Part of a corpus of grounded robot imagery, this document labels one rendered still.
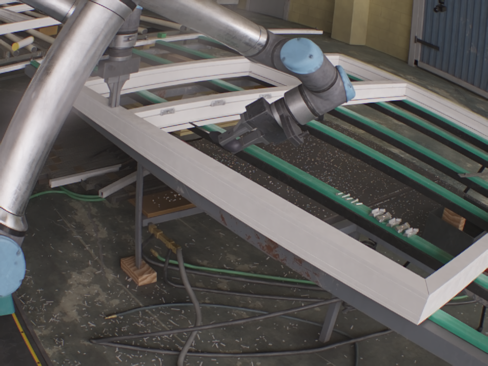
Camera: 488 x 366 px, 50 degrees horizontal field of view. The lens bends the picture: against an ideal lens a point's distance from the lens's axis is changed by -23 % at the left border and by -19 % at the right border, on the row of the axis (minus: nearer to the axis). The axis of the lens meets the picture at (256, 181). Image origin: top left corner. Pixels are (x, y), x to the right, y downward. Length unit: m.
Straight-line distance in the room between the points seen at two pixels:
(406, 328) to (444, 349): 0.11
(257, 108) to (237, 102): 0.46
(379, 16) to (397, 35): 0.45
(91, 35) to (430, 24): 7.76
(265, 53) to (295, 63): 0.11
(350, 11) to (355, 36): 0.44
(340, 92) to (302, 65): 0.14
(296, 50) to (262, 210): 0.37
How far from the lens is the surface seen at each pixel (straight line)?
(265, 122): 1.53
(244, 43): 1.43
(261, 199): 1.30
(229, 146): 1.58
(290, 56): 1.41
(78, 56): 1.01
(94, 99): 1.89
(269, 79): 2.45
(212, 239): 3.06
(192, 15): 1.31
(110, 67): 1.72
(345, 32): 9.18
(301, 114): 1.51
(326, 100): 1.49
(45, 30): 4.97
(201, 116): 1.90
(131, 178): 2.76
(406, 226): 1.45
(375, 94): 2.52
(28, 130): 1.01
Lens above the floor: 1.48
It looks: 23 degrees down
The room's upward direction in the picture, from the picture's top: 8 degrees clockwise
